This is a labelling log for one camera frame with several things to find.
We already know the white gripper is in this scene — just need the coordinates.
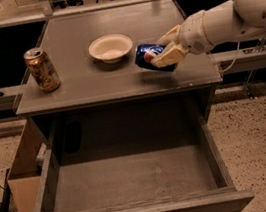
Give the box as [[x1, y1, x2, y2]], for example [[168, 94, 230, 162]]
[[151, 10, 213, 68]]

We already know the blue pepsi can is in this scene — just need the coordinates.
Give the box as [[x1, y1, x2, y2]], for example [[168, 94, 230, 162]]
[[135, 43, 178, 72]]

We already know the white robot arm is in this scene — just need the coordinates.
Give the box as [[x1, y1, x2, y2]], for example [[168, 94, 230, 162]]
[[151, 0, 266, 68]]

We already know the grey cabinet with counter top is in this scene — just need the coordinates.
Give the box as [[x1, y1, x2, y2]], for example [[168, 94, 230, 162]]
[[1, 0, 231, 165]]

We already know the gold soda can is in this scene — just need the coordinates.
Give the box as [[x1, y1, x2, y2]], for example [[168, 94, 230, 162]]
[[23, 47, 60, 92]]

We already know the open grey top drawer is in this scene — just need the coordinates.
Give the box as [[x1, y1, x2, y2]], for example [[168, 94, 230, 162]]
[[34, 126, 254, 212]]

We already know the white paper bowl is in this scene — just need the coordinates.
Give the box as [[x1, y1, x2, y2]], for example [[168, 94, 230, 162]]
[[88, 34, 133, 64]]

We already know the cardboard box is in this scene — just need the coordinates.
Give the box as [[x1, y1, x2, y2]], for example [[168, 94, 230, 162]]
[[7, 120, 47, 212]]

